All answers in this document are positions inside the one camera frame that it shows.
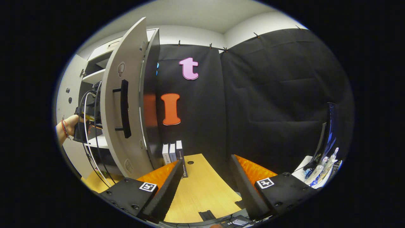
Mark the red wrist band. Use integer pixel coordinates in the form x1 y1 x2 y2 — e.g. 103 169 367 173
61 119 71 141

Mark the white cabinet body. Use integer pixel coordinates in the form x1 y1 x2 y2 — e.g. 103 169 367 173
78 28 160 178

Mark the black computer monitor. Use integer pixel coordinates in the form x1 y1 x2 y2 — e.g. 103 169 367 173
312 102 339 172

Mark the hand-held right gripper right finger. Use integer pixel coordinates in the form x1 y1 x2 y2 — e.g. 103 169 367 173
229 154 317 221

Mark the black cable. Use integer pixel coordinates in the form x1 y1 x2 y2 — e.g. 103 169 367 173
94 81 116 185

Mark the white upright box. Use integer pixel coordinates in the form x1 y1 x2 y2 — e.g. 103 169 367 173
162 143 171 165

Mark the white cable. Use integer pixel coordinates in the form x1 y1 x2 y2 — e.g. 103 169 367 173
83 92 110 188

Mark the black backdrop cloth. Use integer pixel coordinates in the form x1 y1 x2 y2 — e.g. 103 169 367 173
154 28 354 190

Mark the white cabinet door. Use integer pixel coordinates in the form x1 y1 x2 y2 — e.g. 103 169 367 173
100 17 160 180

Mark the cream drawer with black handle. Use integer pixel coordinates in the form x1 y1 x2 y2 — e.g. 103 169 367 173
87 37 123 62

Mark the black upright box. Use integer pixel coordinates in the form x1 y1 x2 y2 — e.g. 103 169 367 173
176 140 189 178

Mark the black bracket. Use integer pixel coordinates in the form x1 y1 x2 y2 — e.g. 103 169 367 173
198 210 216 221

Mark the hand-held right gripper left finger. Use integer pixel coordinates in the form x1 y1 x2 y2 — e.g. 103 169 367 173
100 159 184 224

